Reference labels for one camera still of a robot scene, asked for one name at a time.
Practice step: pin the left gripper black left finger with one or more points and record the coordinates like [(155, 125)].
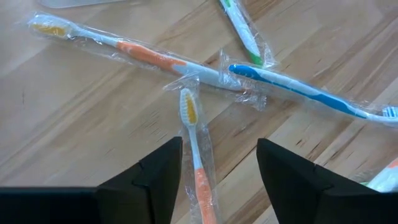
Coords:
[(124, 202)]

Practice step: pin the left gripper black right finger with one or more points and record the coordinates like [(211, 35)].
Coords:
[(311, 199)]

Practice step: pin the green toothbrush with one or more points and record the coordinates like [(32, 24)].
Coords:
[(242, 28)]

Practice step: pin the blue toothbrush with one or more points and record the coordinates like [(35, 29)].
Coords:
[(295, 87)]

